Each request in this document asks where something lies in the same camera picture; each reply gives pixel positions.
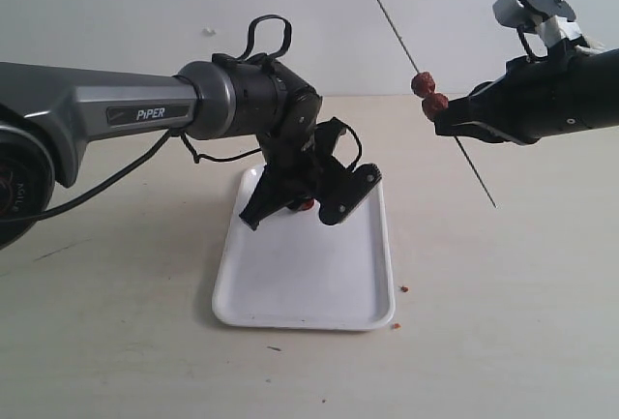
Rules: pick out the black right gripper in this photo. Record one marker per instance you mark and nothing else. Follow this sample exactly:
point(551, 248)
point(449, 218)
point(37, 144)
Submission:
point(534, 97)

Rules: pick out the thin metal skewer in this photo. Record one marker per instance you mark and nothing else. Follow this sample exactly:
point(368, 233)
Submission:
point(416, 69)

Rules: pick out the white rectangular tray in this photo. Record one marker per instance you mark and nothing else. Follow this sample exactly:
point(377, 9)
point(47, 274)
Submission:
point(294, 272)

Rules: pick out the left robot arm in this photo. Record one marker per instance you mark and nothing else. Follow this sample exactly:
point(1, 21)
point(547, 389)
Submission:
point(50, 114)

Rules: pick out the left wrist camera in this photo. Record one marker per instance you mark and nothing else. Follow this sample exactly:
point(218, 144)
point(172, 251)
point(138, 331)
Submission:
point(349, 193)

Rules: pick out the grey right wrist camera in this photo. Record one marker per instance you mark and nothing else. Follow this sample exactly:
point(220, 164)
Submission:
point(551, 20)

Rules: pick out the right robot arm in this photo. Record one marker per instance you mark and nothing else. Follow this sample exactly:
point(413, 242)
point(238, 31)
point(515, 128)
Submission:
point(594, 83)

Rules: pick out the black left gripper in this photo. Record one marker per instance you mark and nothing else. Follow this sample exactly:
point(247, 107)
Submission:
point(297, 172)

